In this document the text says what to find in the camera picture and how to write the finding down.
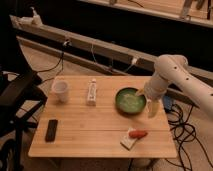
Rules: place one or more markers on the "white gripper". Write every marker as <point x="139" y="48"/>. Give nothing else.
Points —
<point x="154" y="89"/>

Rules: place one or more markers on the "white ceramic cup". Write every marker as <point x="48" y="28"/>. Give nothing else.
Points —
<point x="61" y="90"/>

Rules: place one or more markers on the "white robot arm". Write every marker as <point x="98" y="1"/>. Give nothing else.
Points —
<point x="172" y="69"/>

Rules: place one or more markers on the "blue power adapter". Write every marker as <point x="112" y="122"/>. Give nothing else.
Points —
<point x="167" y="102"/>

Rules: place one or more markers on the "green bowl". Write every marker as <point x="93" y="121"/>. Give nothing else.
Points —
<point x="126" y="101"/>

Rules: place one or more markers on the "red carrot toy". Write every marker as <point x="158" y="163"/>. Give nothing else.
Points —
<point x="138" y="134"/>

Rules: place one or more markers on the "wooden table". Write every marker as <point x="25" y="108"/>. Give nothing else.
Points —
<point x="96" y="131"/>

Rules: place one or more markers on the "white sponge block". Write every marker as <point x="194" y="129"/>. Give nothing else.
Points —
<point x="127" y="141"/>

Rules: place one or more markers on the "black remote control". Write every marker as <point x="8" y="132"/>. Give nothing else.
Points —
<point x="51" y="130"/>

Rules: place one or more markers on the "black chair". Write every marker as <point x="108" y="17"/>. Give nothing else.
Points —
<point x="24" y="87"/>

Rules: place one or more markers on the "white spray bottle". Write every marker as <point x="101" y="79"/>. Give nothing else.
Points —
<point x="36" y="17"/>

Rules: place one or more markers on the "metal rail beam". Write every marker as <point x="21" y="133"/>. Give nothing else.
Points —
<point x="149" y="50"/>

